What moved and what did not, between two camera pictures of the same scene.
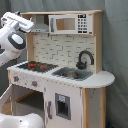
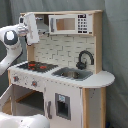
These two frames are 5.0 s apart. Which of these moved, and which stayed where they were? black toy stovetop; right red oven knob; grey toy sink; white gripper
Moved: white gripper
Stayed: black toy stovetop; grey toy sink; right red oven knob
